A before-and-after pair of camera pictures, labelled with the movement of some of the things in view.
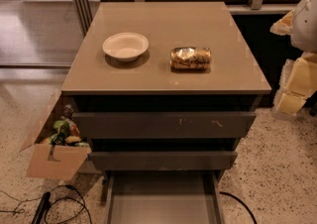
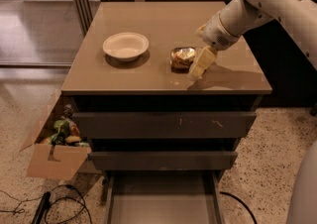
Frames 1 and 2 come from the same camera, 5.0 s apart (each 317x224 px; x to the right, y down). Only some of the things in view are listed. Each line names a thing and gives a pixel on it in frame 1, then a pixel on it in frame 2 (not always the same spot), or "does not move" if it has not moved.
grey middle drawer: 164,161 does not move
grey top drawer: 166,125 does not move
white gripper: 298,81 → 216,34
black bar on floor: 45,204 does not move
